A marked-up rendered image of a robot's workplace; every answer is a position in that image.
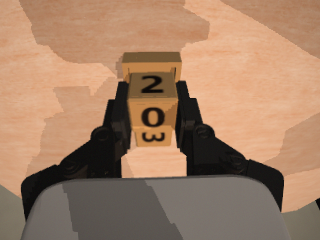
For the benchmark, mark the wooden number cube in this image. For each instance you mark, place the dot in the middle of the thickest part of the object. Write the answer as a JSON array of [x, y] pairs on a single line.
[[152, 101], [153, 139]]

